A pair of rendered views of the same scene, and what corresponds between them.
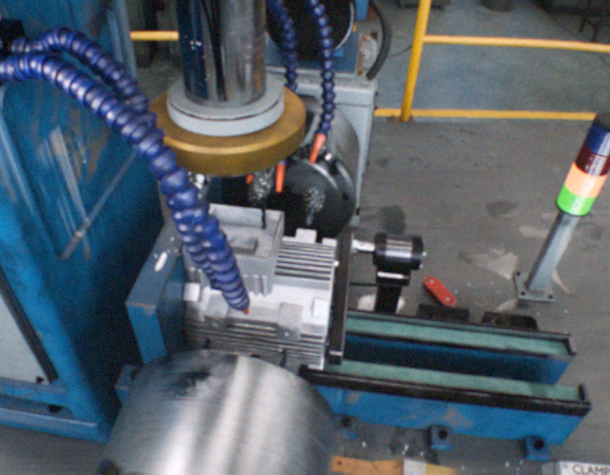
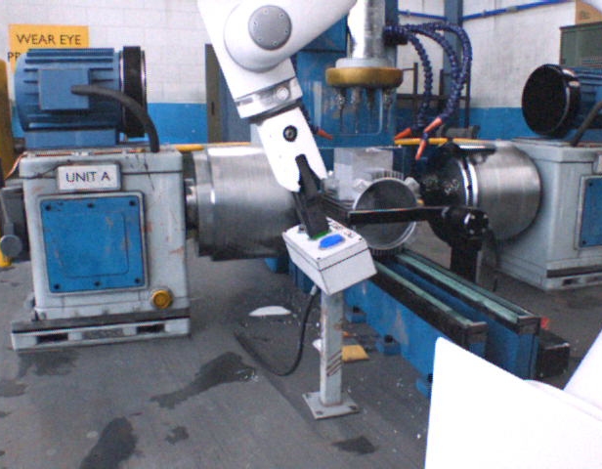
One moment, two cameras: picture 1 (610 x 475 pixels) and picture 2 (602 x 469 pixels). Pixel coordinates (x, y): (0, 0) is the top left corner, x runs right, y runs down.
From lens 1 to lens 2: 109 cm
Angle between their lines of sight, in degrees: 65
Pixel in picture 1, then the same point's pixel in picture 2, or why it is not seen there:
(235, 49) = (353, 29)
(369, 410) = (369, 306)
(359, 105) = (552, 161)
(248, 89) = (358, 50)
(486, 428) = (414, 351)
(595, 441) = not seen: hidden behind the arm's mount
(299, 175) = (450, 169)
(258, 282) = (349, 171)
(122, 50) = not seen: hidden behind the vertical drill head
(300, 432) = (262, 163)
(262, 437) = (247, 151)
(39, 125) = (309, 73)
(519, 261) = not seen: outside the picture
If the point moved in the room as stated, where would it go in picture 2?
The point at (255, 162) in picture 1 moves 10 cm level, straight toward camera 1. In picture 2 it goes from (340, 75) to (300, 74)
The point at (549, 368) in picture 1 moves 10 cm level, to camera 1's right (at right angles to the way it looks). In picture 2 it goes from (505, 344) to (553, 369)
